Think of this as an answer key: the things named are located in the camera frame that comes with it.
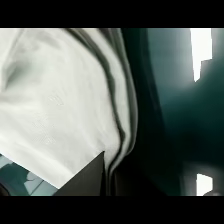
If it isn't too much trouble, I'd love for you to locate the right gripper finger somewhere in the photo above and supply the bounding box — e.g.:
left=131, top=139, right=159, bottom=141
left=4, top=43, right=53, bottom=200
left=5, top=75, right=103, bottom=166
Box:
left=54, top=150, right=106, bottom=197

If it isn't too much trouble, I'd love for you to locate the white shirt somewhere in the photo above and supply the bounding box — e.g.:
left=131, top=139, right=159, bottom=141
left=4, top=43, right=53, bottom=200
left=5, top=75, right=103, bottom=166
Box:
left=0, top=27, right=140, bottom=197

